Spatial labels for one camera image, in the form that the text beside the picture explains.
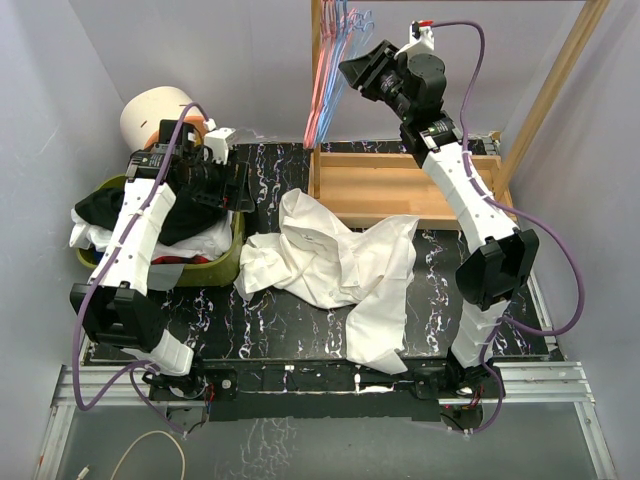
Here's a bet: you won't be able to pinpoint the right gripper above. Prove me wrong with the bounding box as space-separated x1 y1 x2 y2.
339 42 415 124

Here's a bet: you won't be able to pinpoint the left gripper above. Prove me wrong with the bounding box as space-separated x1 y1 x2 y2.
181 153 254 212

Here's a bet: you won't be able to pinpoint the white shirt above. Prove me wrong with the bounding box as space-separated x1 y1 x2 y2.
234 189 419 375

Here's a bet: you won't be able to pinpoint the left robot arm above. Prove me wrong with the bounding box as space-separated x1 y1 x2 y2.
70 119 255 399

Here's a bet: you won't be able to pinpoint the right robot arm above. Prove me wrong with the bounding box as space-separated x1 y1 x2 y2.
339 41 539 397

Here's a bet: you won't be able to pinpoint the pink hangers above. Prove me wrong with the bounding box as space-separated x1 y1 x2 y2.
302 0 364 149

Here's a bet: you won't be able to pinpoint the white clothes in basket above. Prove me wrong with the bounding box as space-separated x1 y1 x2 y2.
69 207 232 264

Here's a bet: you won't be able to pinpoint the green laundry basket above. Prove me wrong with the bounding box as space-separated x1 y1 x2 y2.
74 172 246 289

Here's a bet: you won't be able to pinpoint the wooden clothes rack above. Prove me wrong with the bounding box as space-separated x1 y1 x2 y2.
307 0 614 234

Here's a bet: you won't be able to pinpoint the white cylindrical bin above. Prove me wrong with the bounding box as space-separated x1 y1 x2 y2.
120 86 192 152

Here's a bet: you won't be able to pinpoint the black garment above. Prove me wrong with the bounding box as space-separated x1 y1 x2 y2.
75 187 229 245

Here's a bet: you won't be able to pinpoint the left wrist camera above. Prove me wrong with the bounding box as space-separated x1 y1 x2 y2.
203 118 237 165

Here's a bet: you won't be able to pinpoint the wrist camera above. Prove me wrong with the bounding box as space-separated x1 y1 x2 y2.
203 118 237 165
394 20 435 59

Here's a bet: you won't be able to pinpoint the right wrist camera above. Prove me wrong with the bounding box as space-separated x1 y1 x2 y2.
394 20 435 59

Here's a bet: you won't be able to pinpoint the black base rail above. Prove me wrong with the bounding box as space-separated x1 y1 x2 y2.
142 359 505 428

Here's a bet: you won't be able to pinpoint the cream cable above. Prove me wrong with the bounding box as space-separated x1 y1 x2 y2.
77 430 187 480

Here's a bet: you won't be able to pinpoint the aluminium frame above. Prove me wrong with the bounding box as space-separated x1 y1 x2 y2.
32 364 619 480

